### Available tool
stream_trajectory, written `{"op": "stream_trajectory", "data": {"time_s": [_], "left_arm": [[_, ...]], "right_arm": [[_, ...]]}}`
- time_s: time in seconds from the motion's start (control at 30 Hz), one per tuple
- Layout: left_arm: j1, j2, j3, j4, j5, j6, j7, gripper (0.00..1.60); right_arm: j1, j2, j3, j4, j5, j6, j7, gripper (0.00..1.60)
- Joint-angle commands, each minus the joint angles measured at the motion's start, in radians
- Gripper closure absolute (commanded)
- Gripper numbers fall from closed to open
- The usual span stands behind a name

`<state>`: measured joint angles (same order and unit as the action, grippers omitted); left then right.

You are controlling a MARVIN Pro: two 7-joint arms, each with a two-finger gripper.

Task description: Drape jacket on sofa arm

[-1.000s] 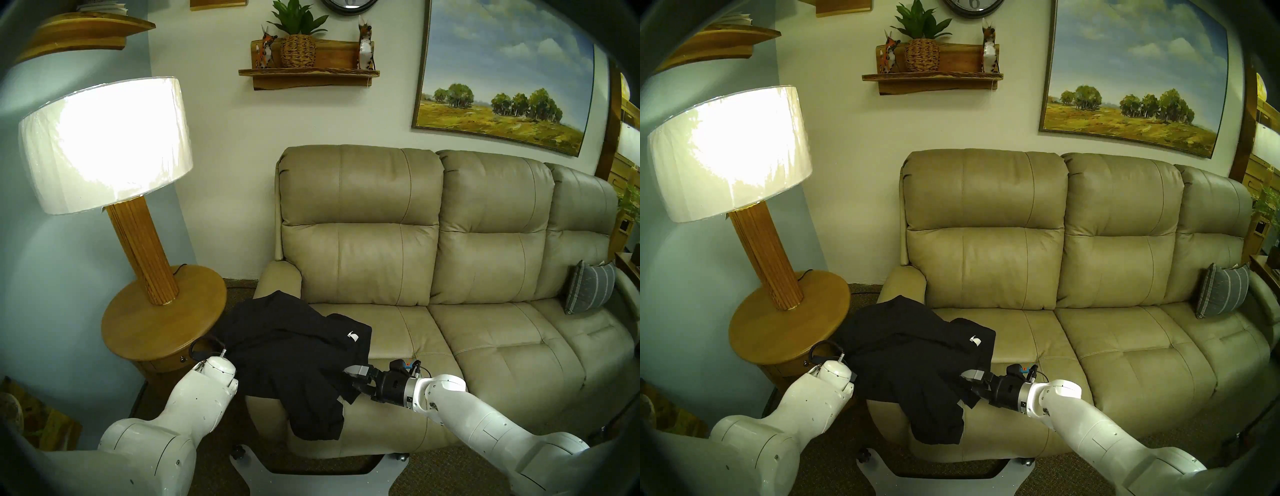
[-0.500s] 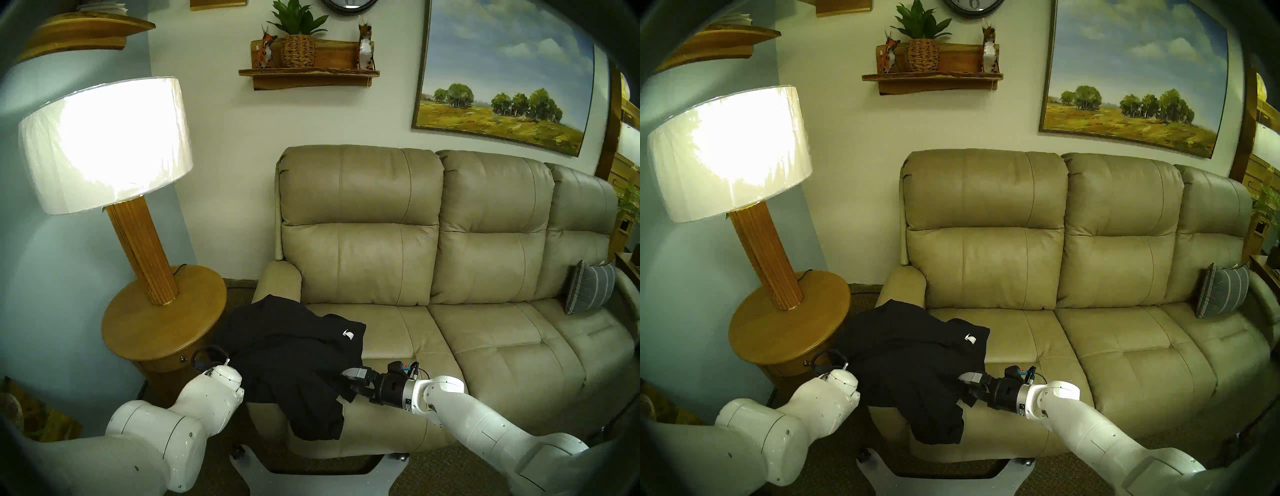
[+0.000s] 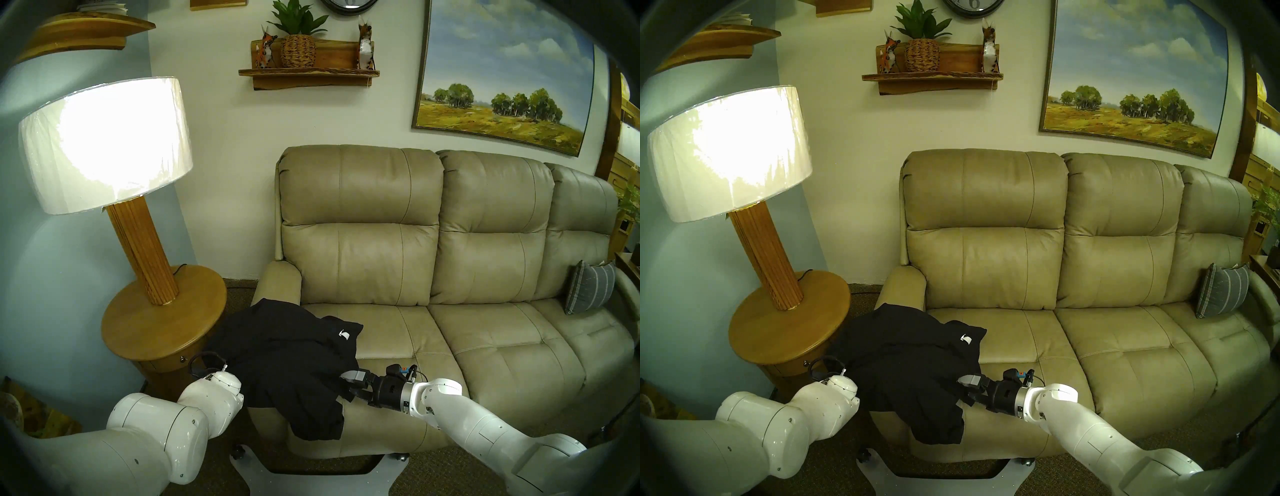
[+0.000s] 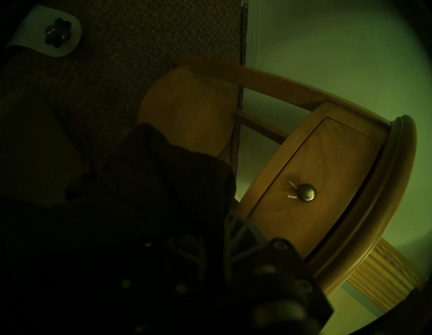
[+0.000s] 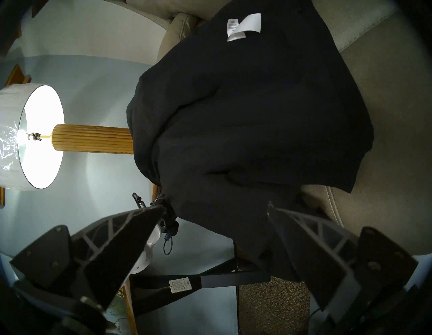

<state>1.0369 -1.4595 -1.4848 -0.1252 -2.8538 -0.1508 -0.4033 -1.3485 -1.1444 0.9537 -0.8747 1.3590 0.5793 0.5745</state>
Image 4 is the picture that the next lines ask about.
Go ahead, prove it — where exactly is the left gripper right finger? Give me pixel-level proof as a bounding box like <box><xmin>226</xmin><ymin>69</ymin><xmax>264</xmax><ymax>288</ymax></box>
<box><xmin>224</xmin><ymin>211</ymin><xmax>334</xmax><ymax>335</ymax></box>

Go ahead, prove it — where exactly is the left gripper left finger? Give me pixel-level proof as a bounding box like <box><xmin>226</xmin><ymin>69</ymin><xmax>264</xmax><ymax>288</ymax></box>
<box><xmin>118</xmin><ymin>234</ymin><xmax>209</xmax><ymax>298</ymax></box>

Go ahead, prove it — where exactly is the black jacket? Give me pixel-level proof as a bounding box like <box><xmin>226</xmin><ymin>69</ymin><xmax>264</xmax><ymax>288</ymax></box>
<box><xmin>0</xmin><ymin>122</ymin><xmax>238</xmax><ymax>335</ymax></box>

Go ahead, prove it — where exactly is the metal drawer knob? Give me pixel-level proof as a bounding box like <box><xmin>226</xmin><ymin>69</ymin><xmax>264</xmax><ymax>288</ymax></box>
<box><xmin>297</xmin><ymin>183</ymin><xmax>317</xmax><ymax>203</ymax></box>

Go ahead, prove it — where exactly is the round wooden side table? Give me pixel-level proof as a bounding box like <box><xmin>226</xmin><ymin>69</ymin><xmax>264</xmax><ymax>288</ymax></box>
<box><xmin>137</xmin><ymin>52</ymin><xmax>418</xmax><ymax>295</ymax></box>

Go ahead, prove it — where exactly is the black star knob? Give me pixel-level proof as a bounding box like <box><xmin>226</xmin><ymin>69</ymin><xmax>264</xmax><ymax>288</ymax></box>
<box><xmin>44</xmin><ymin>18</ymin><xmax>72</xmax><ymax>47</ymax></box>

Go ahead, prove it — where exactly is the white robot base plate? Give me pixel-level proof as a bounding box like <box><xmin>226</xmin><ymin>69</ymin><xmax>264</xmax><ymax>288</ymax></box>
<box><xmin>6</xmin><ymin>4</ymin><xmax>82</xmax><ymax>58</ymax></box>

